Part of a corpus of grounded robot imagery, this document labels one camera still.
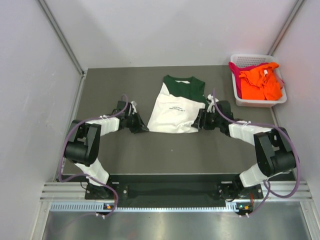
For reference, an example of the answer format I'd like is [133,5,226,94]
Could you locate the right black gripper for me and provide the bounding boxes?
[191,108,222,130]

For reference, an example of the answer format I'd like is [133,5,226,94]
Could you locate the white and green t-shirt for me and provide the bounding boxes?
[147,75,209,134]

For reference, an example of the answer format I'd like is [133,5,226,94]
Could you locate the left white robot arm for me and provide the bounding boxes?
[63,100,149,199]

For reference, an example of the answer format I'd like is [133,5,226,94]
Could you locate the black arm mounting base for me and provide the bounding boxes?
[84,172,263,202]

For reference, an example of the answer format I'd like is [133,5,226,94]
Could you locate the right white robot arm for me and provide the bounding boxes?
[192,95,299,198]

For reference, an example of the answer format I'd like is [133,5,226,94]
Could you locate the pink t-shirt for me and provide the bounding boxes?
[228,61,286,99]

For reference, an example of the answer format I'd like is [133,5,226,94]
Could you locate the orange t-shirt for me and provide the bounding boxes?
[237,62,284,101]

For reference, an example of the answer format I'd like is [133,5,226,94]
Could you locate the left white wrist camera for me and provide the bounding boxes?
[129,101,138,116]

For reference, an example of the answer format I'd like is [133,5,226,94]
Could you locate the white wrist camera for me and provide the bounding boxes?
[206,94,219,113]
[129,101,138,116]

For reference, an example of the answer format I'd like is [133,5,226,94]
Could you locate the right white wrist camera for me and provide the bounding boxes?
[206,94,219,113]

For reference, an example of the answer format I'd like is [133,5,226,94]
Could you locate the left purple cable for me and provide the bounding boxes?
[57,93,129,217]

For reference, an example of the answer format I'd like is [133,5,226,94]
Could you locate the left aluminium frame post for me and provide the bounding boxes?
[36,0,85,77]

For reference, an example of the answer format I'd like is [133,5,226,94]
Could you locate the aluminium frame post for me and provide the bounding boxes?
[36,0,85,77]
[267,0,307,56]

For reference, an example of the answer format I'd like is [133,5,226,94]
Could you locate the grey slotted cable duct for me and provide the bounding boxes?
[50,202,250,213]

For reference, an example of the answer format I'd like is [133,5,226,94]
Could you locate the right aluminium frame post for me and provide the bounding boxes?
[267,0,307,56]

